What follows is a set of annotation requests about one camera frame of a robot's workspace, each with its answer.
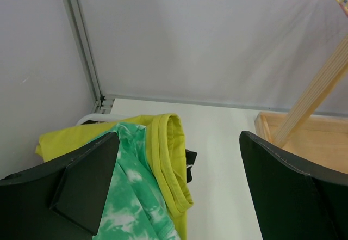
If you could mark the green white tie-dye trousers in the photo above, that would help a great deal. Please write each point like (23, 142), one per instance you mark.
(135, 207)

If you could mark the aluminium corner frame post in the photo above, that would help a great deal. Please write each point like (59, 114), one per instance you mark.
(102, 103)

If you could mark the black white patterned garment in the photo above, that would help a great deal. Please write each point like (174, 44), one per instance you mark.
(190, 161)

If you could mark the wooden clothes rack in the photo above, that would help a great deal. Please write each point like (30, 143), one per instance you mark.
(319, 139)

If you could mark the yellow-green trousers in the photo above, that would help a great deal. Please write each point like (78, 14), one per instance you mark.
(165, 154)

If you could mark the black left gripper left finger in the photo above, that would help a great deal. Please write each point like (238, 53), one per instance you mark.
(60, 199)

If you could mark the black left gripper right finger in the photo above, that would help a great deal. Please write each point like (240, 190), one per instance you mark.
(293, 198)

